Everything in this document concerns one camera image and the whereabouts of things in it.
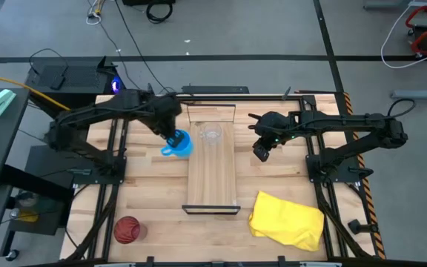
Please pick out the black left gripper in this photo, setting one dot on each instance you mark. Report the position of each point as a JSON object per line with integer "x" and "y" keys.
{"x": 165, "y": 115}

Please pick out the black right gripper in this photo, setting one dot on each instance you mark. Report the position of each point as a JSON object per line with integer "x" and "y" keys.
{"x": 273, "y": 128}

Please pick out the blue plastic mug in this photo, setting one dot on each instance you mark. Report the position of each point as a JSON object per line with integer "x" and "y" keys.
{"x": 184, "y": 150}

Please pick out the clear glass mug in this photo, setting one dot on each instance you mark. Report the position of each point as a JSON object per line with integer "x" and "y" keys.
{"x": 211, "y": 133}

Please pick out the red ribbed tumbler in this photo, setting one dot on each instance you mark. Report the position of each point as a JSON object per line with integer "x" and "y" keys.
{"x": 126, "y": 230}

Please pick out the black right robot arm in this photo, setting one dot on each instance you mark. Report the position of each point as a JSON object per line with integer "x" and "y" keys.
{"x": 347, "y": 120}

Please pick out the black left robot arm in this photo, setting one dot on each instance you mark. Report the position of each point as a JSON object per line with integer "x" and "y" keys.
{"x": 87, "y": 111}

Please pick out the black yellow hazard tape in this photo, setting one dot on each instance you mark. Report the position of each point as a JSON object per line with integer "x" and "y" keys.
{"x": 351, "y": 122}

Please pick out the yellow cloth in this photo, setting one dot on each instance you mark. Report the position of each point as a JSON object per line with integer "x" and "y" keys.
{"x": 287, "y": 220}

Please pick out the black computer tower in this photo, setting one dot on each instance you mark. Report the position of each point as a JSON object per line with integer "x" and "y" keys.
{"x": 83, "y": 76}

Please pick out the small black device on tower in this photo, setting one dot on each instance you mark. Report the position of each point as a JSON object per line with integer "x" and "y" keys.
{"x": 56, "y": 79}

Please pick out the black clamp knob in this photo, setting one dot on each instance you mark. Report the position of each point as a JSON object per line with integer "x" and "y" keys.
{"x": 358, "y": 226}

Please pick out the black equipment cart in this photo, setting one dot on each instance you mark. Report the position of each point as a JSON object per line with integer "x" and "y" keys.
{"x": 46, "y": 222}

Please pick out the small yellow object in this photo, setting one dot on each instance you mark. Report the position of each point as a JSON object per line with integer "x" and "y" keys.
{"x": 28, "y": 217}

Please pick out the grey metal floor foot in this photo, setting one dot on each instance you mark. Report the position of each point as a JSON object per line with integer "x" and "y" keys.
{"x": 421, "y": 94}

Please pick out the mint green stapler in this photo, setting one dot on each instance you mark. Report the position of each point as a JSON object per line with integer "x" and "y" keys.
{"x": 0, "y": 102}

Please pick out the black aluminium table frame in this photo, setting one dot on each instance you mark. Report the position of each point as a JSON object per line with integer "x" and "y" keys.
{"x": 265, "y": 98}

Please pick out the wooden shelf with black frame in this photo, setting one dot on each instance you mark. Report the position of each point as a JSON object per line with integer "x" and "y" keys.
{"x": 211, "y": 174}

